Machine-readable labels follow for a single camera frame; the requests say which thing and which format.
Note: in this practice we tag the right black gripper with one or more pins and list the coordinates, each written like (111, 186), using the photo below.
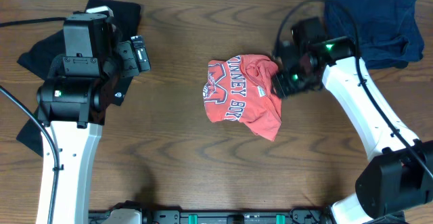
(282, 86)

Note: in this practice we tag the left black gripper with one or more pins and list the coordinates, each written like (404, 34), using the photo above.
(129, 51)

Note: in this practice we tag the red t-shirt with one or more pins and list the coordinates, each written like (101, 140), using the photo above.
(240, 90)

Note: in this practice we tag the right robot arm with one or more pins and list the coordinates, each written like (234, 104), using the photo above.
(398, 175)

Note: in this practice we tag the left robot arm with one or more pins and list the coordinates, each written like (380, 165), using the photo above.
(72, 108)

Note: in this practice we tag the folded dark blue garment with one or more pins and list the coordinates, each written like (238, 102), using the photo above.
(387, 30)

